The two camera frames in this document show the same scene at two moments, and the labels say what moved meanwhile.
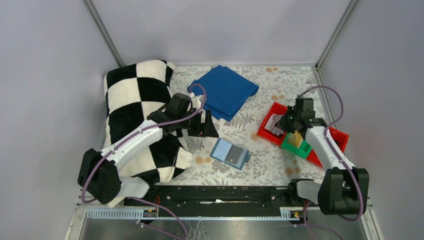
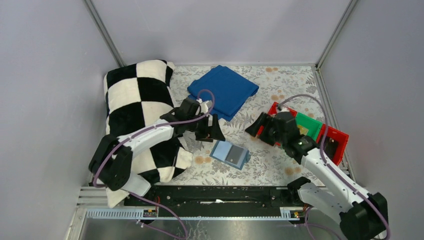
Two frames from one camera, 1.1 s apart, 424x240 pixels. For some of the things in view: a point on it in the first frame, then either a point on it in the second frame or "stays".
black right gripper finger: [287, 123] -> [253, 129]
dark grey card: [234, 154] stays
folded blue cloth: [226, 91] stays
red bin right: [341, 138] stays
